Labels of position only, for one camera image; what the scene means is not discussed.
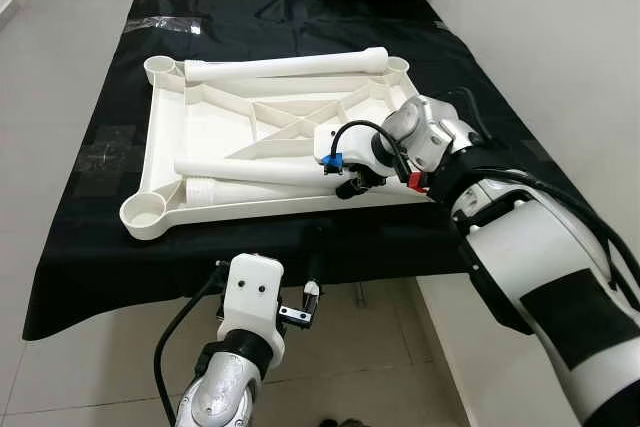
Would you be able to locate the white plastic children table top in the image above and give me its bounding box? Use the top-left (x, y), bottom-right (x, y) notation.
top-left (118, 51), bottom-right (436, 241)

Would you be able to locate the black tablecloth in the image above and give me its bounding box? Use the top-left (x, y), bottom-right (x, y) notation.
top-left (22, 0), bottom-right (591, 341)

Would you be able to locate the clear tape patch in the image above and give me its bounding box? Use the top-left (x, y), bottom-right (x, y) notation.
top-left (75, 125), bottom-right (149, 198)

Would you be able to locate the clear tape strip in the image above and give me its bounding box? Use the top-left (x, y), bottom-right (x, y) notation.
top-left (128, 15), bottom-right (206, 36)

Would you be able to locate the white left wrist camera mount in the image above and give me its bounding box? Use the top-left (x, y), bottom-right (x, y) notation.
top-left (218, 255), bottom-right (284, 353)

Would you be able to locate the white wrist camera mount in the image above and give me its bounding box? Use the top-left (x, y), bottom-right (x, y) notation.
top-left (218, 255), bottom-right (284, 353)
top-left (313, 122), bottom-right (376, 170)

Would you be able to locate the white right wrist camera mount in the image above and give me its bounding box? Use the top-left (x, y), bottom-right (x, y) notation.
top-left (313, 122), bottom-right (376, 170)

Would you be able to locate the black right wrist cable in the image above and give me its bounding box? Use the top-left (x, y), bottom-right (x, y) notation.
top-left (330, 119), bottom-right (413, 188)

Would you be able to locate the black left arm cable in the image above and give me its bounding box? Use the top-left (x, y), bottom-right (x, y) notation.
top-left (153, 265), bottom-right (229, 427)

